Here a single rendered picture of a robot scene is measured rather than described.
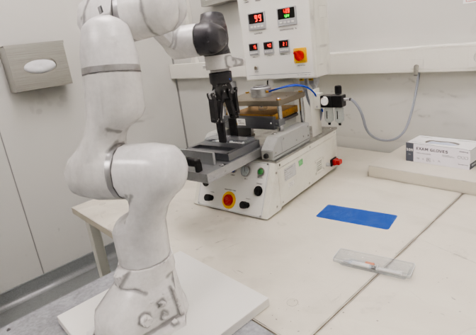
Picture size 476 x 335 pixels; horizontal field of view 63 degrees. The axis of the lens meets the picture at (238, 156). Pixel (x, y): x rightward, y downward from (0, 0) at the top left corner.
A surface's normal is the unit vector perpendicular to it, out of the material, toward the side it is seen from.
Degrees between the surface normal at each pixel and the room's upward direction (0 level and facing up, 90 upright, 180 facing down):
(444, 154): 90
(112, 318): 40
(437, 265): 0
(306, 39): 90
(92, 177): 83
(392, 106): 90
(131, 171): 77
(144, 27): 127
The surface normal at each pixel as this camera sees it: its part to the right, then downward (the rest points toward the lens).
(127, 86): 0.66, 0.04
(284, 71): -0.62, 0.30
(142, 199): 0.04, 0.37
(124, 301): -0.29, -0.55
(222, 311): -0.13, -0.95
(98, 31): 0.16, -0.05
